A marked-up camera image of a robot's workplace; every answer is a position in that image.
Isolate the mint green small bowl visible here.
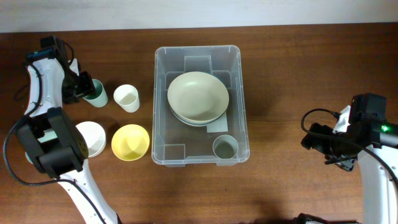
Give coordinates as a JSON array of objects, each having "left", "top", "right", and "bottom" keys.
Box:
[{"left": 25, "top": 152, "right": 33, "bottom": 164}]

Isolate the white label inside bin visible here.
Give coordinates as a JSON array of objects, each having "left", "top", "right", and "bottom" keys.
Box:
[{"left": 206, "top": 112, "right": 228, "bottom": 133}]

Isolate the yellow small bowl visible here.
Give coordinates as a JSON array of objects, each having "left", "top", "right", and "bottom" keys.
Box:
[{"left": 111, "top": 124, "right": 150, "bottom": 161}]

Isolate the clear plastic storage bin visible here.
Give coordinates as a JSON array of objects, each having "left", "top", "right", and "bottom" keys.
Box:
[{"left": 152, "top": 45, "right": 250, "bottom": 167}]

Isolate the cream cup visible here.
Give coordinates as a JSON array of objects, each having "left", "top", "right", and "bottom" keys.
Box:
[{"left": 113, "top": 84, "right": 140, "bottom": 113}]

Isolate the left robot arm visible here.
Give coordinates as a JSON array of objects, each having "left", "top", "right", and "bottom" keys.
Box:
[{"left": 9, "top": 35, "right": 120, "bottom": 223}]

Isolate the grey cup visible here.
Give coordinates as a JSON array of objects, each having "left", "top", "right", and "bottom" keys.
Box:
[{"left": 213, "top": 134, "right": 239, "bottom": 159}]

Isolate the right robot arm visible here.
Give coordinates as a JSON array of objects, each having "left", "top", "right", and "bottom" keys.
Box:
[{"left": 301, "top": 93, "right": 397, "bottom": 223}]

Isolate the mint green cup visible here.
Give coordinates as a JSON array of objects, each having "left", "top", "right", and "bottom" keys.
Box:
[{"left": 83, "top": 79, "right": 108, "bottom": 108}]

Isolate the cream bowl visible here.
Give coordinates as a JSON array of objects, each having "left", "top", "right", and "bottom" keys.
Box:
[{"left": 167, "top": 71, "right": 230, "bottom": 123}]

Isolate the white small bowl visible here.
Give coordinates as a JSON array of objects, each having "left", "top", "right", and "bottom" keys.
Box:
[{"left": 76, "top": 121, "right": 106, "bottom": 157}]

